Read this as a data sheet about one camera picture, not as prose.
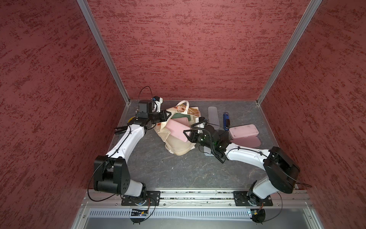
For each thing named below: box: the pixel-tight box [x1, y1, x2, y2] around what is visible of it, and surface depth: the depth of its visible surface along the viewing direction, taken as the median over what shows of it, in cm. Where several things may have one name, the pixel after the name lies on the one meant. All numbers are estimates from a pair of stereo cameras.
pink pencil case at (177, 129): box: [165, 119, 191, 143], surface depth 85 cm
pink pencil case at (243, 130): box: [229, 124, 259, 139], surface depth 102 cm
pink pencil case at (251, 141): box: [229, 135, 262, 148], surface depth 99 cm
